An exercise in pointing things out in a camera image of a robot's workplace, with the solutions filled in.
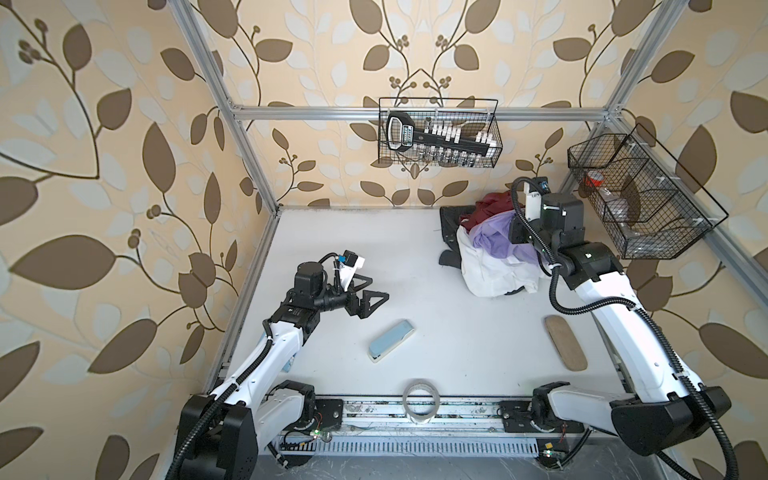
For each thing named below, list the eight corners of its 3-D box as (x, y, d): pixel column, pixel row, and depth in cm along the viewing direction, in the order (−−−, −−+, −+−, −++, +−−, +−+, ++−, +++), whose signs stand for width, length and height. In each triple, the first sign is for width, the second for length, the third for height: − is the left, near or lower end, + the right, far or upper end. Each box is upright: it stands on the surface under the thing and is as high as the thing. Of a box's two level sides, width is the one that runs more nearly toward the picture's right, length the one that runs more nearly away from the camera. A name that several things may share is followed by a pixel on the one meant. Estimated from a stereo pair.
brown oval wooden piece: (566, 373, 82) (573, 369, 79) (541, 321, 92) (545, 316, 89) (586, 370, 83) (593, 365, 80) (558, 318, 93) (564, 313, 90)
